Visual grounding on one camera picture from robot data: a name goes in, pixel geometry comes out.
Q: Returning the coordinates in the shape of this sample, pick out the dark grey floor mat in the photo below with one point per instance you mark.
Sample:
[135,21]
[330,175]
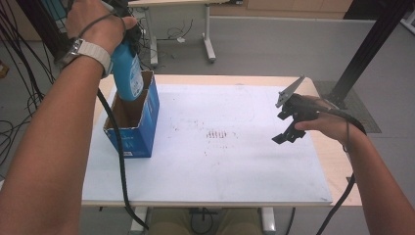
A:
[370,109]

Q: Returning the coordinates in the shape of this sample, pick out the white background desk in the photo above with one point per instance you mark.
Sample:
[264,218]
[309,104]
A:
[208,42]

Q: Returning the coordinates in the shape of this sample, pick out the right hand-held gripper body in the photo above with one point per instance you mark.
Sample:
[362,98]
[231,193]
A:
[298,106]

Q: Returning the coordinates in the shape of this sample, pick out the blue plastic bottle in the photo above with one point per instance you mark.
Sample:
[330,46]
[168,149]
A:
[127,75]

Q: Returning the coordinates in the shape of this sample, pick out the person's right hand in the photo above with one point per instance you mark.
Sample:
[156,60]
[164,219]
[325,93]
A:
[329,125]

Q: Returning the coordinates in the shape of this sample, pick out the wooden cabinet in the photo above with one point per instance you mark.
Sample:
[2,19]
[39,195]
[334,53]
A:
[293,8]

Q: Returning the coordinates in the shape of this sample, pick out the person's khaki trousers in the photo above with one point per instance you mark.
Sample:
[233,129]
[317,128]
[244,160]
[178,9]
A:
[169,223]

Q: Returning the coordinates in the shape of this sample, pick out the person's left hand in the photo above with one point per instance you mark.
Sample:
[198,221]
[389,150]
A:
[98,23]

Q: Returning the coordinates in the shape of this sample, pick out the blue cardboard box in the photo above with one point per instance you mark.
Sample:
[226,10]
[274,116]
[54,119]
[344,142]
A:
[133,137]

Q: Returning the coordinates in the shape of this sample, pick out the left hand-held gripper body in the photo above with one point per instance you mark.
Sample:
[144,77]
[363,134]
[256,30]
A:
[132,32]

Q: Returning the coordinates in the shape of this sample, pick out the white table leg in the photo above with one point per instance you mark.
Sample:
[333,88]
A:
[268,220]
[138,220]

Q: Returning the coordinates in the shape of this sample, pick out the small white adapter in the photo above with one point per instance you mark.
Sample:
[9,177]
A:
[180,39]

